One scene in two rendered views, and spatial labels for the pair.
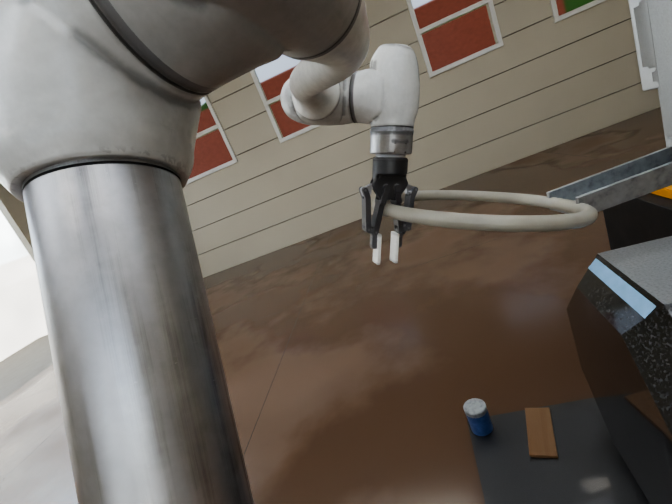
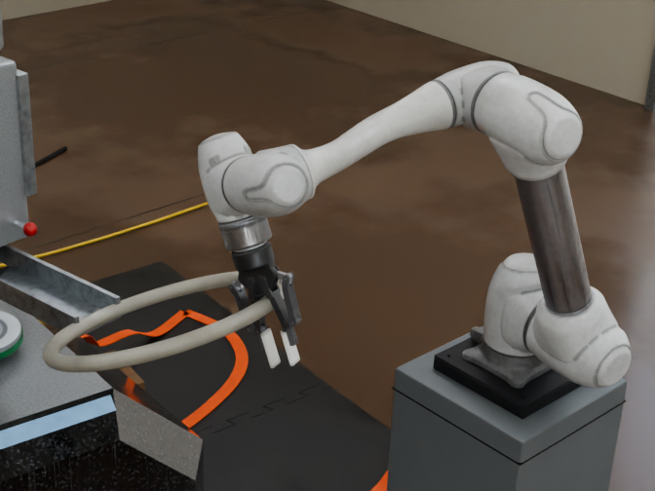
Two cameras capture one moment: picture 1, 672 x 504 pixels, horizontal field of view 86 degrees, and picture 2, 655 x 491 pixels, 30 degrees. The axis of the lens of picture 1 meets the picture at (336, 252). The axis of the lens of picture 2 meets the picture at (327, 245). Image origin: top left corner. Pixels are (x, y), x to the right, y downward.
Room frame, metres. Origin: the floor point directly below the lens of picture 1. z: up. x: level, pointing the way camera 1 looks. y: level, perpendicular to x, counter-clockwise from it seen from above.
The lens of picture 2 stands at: (2.35, 1.08, 2.38)
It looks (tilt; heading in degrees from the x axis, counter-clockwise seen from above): 27 degrees down; 215
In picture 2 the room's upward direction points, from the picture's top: 2 degrees clockwise
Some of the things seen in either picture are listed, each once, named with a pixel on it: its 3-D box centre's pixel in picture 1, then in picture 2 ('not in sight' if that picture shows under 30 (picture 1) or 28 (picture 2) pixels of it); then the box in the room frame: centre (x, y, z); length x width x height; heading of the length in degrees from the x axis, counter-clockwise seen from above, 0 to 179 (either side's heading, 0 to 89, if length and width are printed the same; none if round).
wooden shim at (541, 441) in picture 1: (540, 431); not in sight; (1.23, -0.51, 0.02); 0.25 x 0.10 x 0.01; 151
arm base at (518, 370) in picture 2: not in sight; (508, 346); (0.03, 0.00, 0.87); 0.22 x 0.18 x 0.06; 78
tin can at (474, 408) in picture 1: (478, 416); not in sight; (1.36, -0.31, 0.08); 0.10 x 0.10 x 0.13
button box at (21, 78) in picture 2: not in sight; (17, 132); (0.69, -0.93, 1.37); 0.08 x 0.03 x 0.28; 86
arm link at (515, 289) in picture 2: not in sight; (523, 301); (0.04, 0.03, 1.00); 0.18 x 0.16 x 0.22; 68
